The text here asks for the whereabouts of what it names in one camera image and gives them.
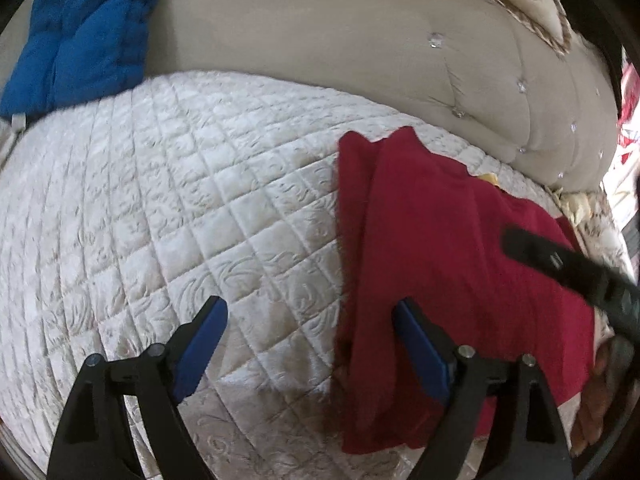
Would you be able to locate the beige tufted headboard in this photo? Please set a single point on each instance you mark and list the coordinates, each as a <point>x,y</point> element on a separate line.
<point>325,25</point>

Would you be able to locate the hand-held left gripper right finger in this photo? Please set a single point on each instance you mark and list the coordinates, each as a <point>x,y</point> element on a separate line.
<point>425,355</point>

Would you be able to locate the person's right hand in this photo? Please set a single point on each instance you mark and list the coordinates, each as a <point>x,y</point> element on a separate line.
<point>595,400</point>

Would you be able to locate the blue quilted cushion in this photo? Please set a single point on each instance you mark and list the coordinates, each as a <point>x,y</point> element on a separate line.
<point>85,35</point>

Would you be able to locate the cream crumpled cloth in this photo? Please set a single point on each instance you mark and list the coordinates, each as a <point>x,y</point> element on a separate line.
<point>575,205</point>

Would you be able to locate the floral cream bedspread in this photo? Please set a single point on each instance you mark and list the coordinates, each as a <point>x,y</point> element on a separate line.
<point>607,242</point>

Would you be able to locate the white quilted bed cover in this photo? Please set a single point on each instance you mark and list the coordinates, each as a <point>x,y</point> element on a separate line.
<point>175,210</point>

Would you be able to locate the red hanging garments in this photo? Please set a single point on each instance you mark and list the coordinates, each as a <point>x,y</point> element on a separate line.
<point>628,135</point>

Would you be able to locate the red shirt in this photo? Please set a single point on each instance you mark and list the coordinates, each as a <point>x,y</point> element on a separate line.
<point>450,240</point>

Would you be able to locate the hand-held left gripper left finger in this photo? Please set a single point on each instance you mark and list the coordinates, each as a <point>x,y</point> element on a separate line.
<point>200,355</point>

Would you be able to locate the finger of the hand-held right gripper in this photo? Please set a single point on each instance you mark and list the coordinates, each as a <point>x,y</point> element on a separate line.
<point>560,262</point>

